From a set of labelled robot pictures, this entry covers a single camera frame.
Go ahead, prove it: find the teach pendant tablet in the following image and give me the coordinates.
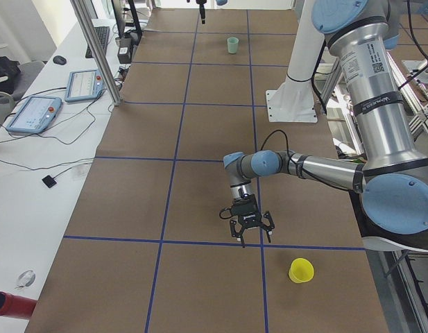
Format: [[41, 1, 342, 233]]
[[65, 69, 105, 103], [6, 96, 62, 134]]

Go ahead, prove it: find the green plastic cup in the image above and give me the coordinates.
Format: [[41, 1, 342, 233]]
[[227, 37, 239, 54]]

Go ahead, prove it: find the computer monitor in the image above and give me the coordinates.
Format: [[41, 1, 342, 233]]
[[111, 0, 142, 45]]

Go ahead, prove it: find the black keyboard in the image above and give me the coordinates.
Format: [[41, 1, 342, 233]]
[[85, 26, 110, 58]]

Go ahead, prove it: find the yellow plastic cup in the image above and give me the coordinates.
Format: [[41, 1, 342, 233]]
[[288, 257, 315, 284]]

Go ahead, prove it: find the aluminium frame post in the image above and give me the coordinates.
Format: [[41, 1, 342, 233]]
[[70, 0, 121, 106]]

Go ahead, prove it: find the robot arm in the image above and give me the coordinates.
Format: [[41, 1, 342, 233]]
[[219, 1, 428, 253]]

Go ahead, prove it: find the small black square pad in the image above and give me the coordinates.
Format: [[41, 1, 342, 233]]
[[42, 175, 57, 188]]

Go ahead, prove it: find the far teach pendant tablet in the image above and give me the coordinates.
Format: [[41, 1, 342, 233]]
[[65, 69, 105, 103]]

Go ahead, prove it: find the near teach pendant tablet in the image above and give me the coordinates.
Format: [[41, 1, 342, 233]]
[[6, 96, 62, 134]]

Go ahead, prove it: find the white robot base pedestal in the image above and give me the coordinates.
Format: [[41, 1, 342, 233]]
[[266, 0, 325, 123]]

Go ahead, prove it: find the red cylinder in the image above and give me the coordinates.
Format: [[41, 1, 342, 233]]
[[0, 291, 37, 320]]

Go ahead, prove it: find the black power adapter box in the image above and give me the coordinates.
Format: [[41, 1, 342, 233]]
[[117, 37, 132, 65]]

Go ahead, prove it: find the round silver table grommet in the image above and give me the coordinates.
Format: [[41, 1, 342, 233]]
[[15, 270, 36, 289]]

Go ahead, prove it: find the black computer mouse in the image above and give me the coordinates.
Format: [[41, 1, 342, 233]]
[[52, 55, 67, 65]]

